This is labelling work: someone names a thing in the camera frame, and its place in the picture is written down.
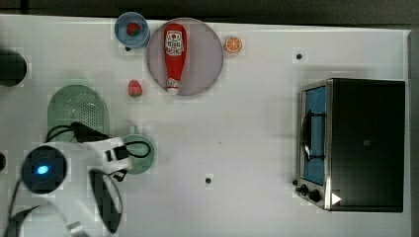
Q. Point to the red plush ketchup bottle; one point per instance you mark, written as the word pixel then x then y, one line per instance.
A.
pixel 175 51

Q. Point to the large black pot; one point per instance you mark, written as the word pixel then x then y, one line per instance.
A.
pixel 13 68

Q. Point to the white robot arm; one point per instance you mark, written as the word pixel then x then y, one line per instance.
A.
pixel 76 171

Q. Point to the silver black toaster oven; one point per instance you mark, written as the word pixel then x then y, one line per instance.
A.
pixel 351 145

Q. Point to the blue bowl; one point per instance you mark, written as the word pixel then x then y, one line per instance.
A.
pixel 139 41

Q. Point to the green oval colander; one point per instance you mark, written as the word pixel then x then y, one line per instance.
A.
pixel 76 103

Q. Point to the orange slice toy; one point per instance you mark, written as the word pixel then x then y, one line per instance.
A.
pixel 233 44

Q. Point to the green mug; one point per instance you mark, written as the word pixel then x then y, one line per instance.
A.
pixel 141 151

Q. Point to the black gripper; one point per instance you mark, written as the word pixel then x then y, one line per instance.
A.
pixel 84 133

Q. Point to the grey round plate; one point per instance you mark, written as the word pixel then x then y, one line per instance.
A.
pixel 204 58

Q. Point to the red toy strawberry on table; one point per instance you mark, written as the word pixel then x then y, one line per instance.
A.
pixel 134 88

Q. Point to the red strawberry in bowl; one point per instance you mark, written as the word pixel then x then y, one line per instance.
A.
pixel 133 29

